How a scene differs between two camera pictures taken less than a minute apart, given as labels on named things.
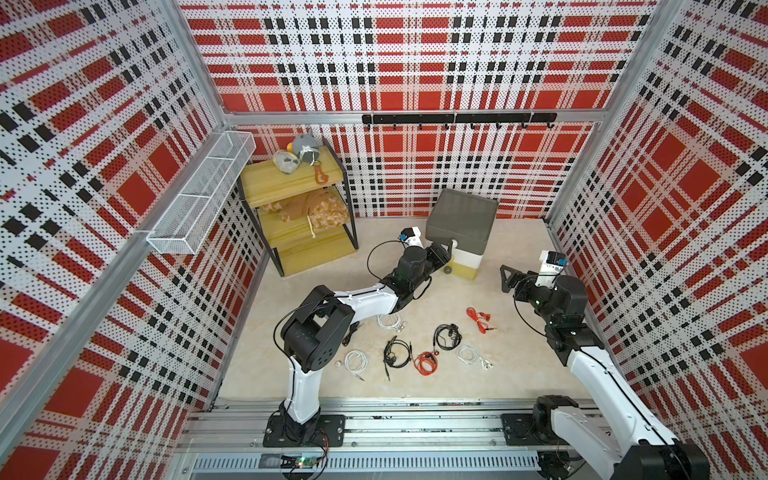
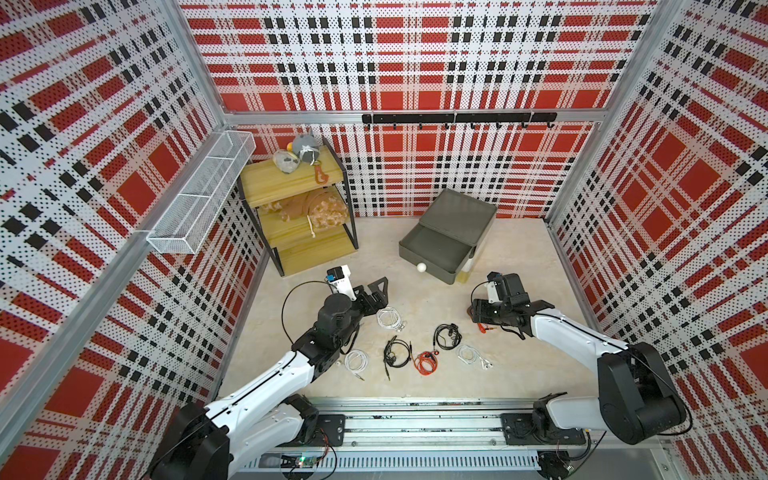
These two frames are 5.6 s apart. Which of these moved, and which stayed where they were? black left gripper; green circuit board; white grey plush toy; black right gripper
Moved: black left gripper; black right gripper
Stayed: green circuit board; white grey plush toy
